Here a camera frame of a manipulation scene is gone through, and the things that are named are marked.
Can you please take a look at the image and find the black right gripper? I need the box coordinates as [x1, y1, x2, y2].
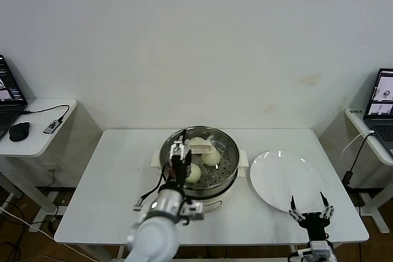
[288, 191, 335, 241]

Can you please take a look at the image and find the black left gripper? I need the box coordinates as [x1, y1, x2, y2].
[164, 129, 193, 186]

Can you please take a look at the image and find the glass lid with cream handle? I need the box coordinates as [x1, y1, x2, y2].
[160, 125, 240, 196]

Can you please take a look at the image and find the perforated stainless steel steamer pot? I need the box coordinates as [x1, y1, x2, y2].
[159, 125, 240, 197]

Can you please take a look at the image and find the round white plate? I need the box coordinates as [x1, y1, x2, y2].
[249, 150, 324, 214]

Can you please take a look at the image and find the cream electric cooker base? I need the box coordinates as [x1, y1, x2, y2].
[150, 148, 249, 215]

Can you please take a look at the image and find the small grey usb hub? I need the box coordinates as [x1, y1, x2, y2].
[42, 118, 61, 136]

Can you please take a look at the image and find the grey laptop with bright screen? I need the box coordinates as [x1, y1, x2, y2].
[363, 67, 393, 155]

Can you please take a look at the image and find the white side table with mouse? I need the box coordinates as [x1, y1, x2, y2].
[0, 98, 103, 234]

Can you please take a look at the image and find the black computer mouse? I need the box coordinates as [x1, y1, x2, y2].
[8, 121, 31, 142]

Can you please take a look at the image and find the black laptop with dark screen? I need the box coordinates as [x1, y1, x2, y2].
[0, 54, 28, 140]

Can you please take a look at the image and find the black cable with power adapter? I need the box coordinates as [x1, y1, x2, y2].
[340, 133, 376, 187]

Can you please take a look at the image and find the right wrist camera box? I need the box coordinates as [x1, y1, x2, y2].
[309, 241, 332, 257]

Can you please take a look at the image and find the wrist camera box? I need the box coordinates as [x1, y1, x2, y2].
[309, 241, 332, 257]
[180, 201, 206, 222]

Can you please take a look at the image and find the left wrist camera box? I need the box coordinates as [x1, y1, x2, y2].
[180, 201, 206, 222]

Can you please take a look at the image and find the white laptop cable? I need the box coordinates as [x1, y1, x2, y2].
[341, 129, 375, 158]

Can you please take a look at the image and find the black usb hub cable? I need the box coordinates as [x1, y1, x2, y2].
[18, 104, 70, 121]

